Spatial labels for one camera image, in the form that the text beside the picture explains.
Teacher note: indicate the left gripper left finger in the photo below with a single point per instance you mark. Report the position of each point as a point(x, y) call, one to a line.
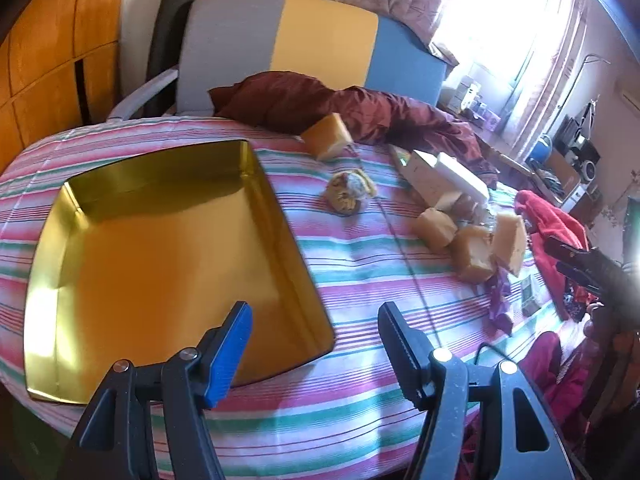
point(222, 356)

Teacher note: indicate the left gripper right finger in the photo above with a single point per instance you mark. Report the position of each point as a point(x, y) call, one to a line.
point(408, 350)

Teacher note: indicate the purple snack packet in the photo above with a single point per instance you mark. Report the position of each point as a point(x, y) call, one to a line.
point(498, 289)

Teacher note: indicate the pale yellow sponge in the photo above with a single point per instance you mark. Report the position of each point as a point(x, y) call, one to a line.
point(509, 242)

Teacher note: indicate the tall cream medicine box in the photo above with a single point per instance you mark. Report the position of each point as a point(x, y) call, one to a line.
point(418, 169)

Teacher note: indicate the brown sponge block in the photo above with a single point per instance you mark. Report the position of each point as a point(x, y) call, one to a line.
point(471, 254)

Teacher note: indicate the yellow sponge block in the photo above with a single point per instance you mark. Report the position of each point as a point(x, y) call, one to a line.
point(435, 228)

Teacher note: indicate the white soap box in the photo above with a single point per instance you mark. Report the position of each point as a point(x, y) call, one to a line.
point(462, 178)

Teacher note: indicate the striped tablecloth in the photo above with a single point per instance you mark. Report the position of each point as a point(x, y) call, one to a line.
point(341, 416)

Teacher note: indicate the gold metal tray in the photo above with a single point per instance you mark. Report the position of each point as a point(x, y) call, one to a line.
point(138, 258)

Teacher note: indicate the cluttered side desk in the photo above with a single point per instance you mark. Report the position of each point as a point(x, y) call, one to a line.
point(557, 177)

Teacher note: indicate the yellow patterned sock ball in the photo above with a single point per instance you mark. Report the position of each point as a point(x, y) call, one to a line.
point(349, 192)

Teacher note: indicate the maroon jacket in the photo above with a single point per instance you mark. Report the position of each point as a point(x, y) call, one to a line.
point(287, 102)

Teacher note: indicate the grey yellow blue chair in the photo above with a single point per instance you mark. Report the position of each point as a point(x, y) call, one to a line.
point(226, 41)

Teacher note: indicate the wooden wardrobe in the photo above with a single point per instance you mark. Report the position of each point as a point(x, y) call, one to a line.
point(59, 69)

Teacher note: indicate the black rolled mat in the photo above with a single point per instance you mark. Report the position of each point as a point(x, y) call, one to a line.
point(168, 32)

